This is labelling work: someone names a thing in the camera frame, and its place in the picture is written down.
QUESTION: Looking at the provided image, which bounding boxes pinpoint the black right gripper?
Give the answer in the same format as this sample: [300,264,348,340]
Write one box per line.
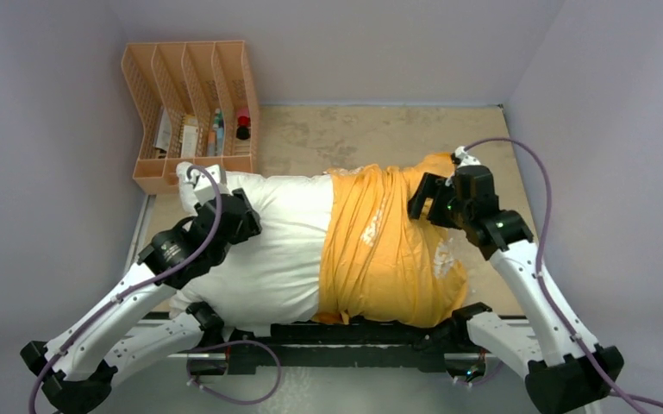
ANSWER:
[403,174,471,232]

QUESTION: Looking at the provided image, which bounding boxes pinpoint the white pillow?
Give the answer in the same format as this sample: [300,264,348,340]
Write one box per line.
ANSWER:
[169,172,334,330]

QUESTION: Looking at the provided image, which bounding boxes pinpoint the orange Mickey Mouse pillowcase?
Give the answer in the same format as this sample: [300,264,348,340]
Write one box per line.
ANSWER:
[313,153,469,328]

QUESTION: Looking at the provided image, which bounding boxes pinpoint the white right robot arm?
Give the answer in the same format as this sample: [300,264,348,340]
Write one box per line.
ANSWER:
[408,166,624,413]

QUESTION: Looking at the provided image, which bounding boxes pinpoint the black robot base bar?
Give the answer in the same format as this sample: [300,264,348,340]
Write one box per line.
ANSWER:
[186,317,503,381]

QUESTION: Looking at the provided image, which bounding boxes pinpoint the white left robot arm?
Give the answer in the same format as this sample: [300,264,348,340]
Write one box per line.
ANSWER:
[20,189,261,413]

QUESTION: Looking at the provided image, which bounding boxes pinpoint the teal and orange tube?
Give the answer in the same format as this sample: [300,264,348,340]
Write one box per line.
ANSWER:
[207,109,224,156]

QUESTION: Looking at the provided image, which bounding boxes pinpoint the beige paper card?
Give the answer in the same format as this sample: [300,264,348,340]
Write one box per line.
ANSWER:
[180,115,199,158]

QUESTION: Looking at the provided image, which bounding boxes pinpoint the red and black bottle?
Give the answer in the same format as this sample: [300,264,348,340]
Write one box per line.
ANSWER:
[235,107,251,141]

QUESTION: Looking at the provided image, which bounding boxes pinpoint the white paper booklet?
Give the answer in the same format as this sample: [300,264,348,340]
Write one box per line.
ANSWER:
[153,107,172,153]

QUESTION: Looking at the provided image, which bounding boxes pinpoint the pink plastic file organizer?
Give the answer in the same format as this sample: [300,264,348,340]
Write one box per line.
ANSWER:
[121,41,261,195]

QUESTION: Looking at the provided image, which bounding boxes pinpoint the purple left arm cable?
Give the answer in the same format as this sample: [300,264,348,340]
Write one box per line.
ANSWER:
[28,165,225,414]

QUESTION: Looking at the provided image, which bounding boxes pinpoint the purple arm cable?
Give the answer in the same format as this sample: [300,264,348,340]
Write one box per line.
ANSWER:
[28,165,225,414]
[462,136,663,414]

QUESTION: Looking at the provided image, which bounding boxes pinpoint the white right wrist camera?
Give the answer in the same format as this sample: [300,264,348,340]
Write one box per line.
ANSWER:
[451,146,481,170]

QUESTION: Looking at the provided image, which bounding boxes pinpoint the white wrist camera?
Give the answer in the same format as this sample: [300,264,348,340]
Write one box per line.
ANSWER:
[451,146,481,170]
[186,164,231,210]

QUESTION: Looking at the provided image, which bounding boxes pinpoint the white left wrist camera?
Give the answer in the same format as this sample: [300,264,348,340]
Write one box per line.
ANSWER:
[186,164,231,210]

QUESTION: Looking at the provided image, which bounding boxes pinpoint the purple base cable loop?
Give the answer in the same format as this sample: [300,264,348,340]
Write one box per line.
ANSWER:
[185,340,283,407]

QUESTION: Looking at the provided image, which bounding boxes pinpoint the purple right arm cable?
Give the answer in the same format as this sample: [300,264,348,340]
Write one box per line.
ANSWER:
[462,136,663,414]

